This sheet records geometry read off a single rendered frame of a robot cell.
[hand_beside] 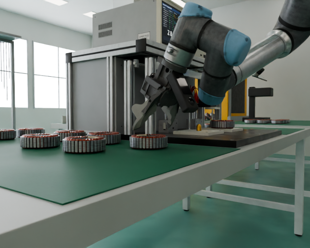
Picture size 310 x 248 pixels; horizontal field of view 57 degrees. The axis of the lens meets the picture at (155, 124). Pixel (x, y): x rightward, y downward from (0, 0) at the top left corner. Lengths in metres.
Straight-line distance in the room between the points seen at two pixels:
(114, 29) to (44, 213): 1.10
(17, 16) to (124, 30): 7.08
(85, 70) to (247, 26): 5.88
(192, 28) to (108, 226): 0.51
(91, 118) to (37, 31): 7.35
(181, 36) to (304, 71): 5.78
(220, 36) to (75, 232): 0.53
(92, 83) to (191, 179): 0.77
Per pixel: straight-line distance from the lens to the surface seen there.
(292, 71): 6.50
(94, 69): 1.22
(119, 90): 1.14
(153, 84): 0.78
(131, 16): 1.30
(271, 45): 0.96
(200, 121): 1.43
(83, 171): 0.52
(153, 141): 0.79
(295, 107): 6.43
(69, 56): 1.33
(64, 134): 1.05
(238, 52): 0.69
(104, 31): 1.39
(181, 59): 0.75
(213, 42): 0.71
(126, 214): 0.40
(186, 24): 0.74
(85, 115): 1.25
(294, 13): 1.02
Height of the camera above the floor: 0.85
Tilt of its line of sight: 2 degrees down
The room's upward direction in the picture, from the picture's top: straight up
